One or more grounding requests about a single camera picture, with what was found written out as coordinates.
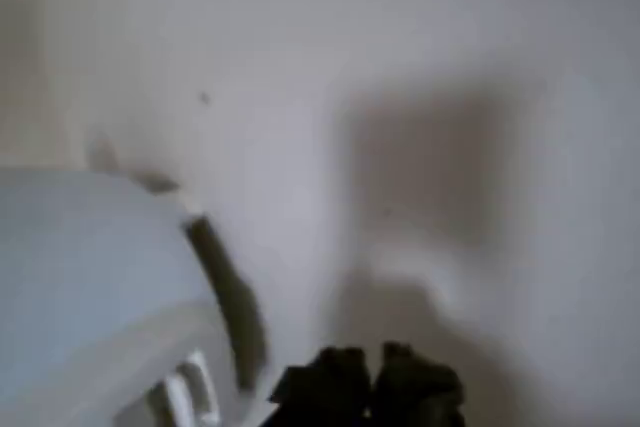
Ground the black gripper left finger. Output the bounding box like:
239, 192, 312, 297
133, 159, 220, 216
259, 344, 374, 427

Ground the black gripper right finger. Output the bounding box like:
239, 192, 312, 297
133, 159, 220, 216
374, 341, 466, 427

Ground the translucent plastic cup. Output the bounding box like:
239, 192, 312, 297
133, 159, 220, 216
349, 226, 469, 321

